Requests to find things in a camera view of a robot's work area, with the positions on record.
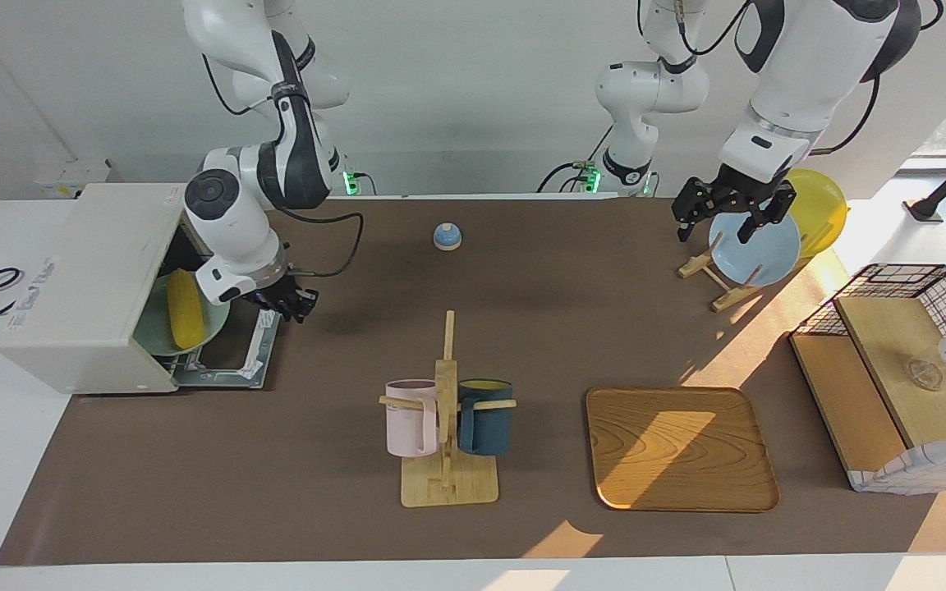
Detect glass oven door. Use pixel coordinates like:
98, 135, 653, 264
173, 308, 283, 388

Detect yellow corn cob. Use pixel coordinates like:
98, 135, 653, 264
167, 268, 207, 350

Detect pale green plate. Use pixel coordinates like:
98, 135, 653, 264
132, 275, 232, 356

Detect white toaster oven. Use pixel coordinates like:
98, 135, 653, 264
0, 182, 232, 395

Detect light blue plate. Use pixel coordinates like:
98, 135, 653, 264
709, 208, 802, 287

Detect wooden plate rack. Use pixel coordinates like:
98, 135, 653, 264
678, 246, 765, 313

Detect brown table mat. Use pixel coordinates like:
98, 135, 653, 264
0, 197, 946, 567

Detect yellow plate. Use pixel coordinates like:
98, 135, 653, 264
783, 169, 848, 259

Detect pink mug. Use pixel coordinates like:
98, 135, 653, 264
385, 379, 439, 458

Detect wooden stepped shelf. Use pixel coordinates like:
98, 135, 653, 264
790, 295, 946, 493

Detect dark blue mug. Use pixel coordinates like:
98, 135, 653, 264
457, 378, 513, 456

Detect wooden tray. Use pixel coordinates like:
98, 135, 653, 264
586, 387, 780, 513

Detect clear glass item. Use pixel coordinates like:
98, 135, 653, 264
908, 359, 944, 391

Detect wooden mug rack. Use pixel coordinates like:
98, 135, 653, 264
379, 309, 517, 507

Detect white labelled box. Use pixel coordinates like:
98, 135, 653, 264
34, 158, 121, 199

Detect white checkered cloth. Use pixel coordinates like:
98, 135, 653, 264
848, 433, 946, 494

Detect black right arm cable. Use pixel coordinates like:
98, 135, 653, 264
276, 205, 365, 278

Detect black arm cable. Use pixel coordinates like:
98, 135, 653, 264
276, 205, 365, 278
810, 72, 882, 156

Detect black wire basket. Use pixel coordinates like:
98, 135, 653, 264
793, 263, 946, 391

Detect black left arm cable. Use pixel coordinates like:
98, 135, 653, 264
810, 72, 882, 156

